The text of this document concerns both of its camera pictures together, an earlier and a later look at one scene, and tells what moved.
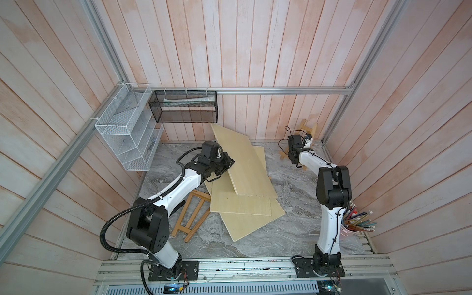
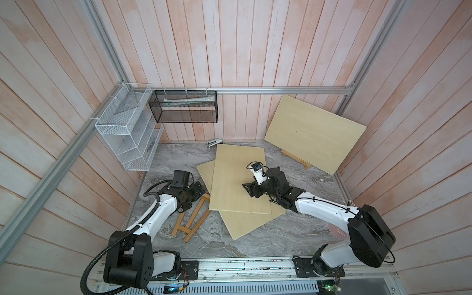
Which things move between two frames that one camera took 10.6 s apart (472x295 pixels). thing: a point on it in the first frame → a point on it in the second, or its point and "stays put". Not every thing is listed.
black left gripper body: (220, 164) → (192, 193)
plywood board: (249, 174) → (318, 137)
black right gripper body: (289, 155) → (264, 189)
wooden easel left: (198, 193) stays put
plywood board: (239, 225) stays put
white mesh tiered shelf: (129, 126) stays put
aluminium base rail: (368, 275) stays put
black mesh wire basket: (185, 106) stays put
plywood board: (224, 198) stays put
